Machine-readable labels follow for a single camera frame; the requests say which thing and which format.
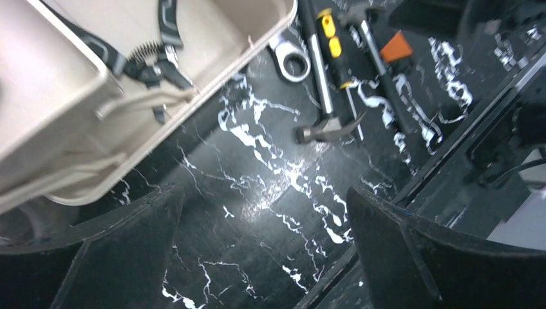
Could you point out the black handled claw hammer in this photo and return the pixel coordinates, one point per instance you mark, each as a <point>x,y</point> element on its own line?
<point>329,128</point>

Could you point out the grey black pruning pliers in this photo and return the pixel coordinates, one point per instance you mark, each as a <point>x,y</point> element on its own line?
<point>151,62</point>

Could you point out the silver ratchet ring wrench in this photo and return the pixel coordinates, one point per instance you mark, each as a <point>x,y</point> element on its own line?
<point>292,61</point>

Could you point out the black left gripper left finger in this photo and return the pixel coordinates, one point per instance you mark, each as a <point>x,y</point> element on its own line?
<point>116,260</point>

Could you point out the small black hammer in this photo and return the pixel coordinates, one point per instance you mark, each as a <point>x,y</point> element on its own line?
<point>357,16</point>

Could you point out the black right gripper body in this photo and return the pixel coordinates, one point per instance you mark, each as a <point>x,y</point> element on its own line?
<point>454,20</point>

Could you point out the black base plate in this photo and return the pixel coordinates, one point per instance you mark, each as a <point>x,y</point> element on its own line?
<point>489,183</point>

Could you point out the black yellow screwdriver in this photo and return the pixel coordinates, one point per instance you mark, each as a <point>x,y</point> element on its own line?
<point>332,46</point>

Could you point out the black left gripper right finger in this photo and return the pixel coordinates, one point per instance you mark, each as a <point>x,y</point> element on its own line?
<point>412,262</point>

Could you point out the orange black hex key holder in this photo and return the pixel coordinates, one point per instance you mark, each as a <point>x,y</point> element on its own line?
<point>398,53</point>

